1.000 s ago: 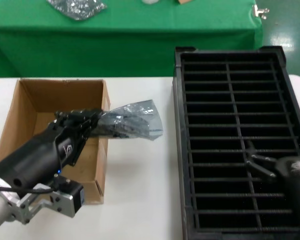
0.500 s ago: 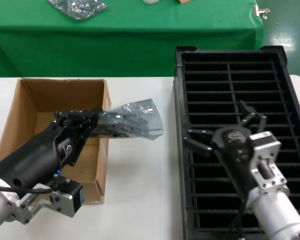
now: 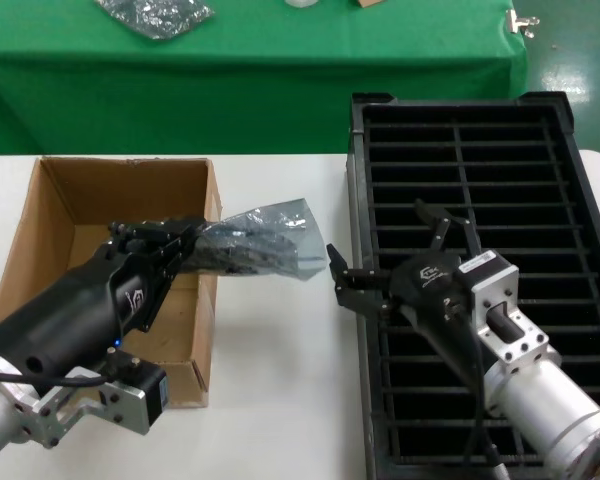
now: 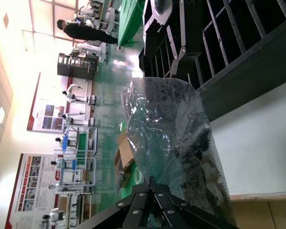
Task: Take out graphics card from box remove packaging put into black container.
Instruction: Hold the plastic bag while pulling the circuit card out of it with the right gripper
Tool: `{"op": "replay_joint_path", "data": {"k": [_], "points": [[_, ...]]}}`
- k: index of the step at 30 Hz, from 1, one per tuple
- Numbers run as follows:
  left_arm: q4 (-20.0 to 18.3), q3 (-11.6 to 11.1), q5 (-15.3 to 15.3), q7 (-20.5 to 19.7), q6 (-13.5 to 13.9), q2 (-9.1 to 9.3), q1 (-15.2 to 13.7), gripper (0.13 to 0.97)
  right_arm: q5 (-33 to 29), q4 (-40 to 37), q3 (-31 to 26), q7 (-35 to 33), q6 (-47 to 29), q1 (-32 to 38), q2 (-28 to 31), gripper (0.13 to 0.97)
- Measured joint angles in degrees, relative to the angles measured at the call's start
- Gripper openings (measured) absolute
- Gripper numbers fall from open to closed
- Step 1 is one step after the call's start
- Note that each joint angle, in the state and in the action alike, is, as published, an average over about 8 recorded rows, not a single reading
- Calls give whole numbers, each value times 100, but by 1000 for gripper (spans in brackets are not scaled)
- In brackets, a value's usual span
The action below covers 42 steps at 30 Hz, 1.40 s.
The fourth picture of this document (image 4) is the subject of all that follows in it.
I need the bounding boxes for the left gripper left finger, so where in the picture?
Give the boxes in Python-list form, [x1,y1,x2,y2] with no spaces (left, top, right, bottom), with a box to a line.
[73,176,155,229]

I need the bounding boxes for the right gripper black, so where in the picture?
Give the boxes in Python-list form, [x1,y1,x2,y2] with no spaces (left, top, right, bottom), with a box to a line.
[144,0,188,77]

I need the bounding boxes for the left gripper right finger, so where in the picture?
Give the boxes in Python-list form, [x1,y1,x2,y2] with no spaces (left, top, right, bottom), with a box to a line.
[151,176,240,229]

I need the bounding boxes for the silver antistatic bag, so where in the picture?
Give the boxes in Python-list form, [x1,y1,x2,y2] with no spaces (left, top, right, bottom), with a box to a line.
[121,76,236,229]

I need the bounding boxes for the small brown cardboard box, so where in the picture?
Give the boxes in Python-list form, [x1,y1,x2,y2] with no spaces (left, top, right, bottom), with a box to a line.
[113,132,135,176]

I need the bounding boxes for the green tablecloth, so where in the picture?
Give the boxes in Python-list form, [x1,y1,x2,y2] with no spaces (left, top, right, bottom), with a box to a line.
[118,119,153,198]

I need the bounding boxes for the white tape roll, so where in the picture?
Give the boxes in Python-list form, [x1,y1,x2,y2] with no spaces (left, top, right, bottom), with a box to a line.
[134,166,146,185]

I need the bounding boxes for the dark ribbed object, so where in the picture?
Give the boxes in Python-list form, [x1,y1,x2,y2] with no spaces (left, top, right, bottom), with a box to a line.
[116,159,126,194]

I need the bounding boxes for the distant green table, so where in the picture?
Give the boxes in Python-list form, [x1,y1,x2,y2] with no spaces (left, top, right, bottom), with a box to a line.
[118,0,146,46]

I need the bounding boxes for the white humanoid robot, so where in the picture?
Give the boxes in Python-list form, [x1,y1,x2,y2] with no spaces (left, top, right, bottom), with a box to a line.
[54,135,71,150]
[61,112,89,127]
[41,207,67,226]

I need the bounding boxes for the white workstation machine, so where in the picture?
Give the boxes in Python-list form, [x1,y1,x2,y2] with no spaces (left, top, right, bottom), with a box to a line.
[72,42,109,64]

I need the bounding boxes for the person in black clothes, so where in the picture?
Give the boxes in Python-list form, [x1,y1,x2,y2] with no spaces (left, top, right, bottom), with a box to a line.
[56,19,120,46]

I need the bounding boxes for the black shelf cabinet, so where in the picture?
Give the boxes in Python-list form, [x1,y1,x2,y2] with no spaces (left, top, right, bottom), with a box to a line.
[57,52,98,80]

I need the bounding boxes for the white frame workbench green top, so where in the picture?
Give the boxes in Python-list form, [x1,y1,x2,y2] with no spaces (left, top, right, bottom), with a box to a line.
[61,126,98,156]

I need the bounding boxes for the wall poster with many photos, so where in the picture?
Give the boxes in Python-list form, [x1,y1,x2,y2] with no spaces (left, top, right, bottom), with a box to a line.
[4,153,60,229]

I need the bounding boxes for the wall poster with blue photos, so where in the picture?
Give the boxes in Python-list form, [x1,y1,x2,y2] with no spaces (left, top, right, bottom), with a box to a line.
[26,71,94,132]

